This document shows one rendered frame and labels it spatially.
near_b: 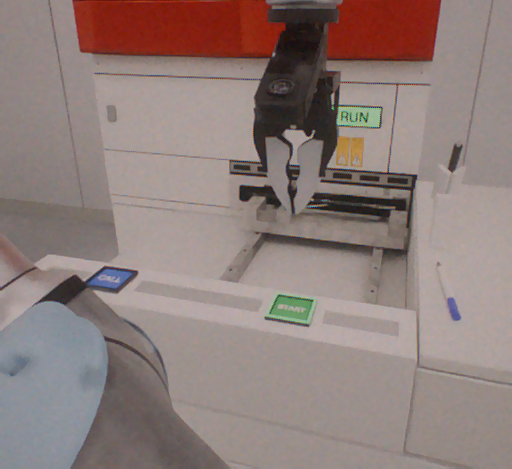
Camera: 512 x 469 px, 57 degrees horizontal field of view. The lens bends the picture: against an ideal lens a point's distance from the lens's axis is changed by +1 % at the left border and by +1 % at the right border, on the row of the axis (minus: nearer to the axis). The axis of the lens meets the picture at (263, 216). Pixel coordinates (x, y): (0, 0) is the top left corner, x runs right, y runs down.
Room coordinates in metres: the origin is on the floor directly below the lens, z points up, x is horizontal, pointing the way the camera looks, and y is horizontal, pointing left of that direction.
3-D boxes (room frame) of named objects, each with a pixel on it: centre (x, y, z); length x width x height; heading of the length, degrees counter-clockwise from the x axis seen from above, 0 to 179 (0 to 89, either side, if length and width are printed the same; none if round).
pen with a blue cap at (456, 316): (0.53, -0.24, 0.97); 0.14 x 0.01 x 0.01; 169
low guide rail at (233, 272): (0.83, 0.05, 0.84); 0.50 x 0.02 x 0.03; 164
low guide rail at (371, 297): (0.76, -0.21, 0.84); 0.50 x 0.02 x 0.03; 164
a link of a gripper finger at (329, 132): (0.48, -0.05, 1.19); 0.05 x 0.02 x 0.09; 74
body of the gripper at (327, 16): (0.51, -0.04, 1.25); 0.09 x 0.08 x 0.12; 164
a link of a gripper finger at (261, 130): (0.49, -0.01, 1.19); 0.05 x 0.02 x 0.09; 74
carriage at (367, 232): (0.96, -0.13, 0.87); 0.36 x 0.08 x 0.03; 74
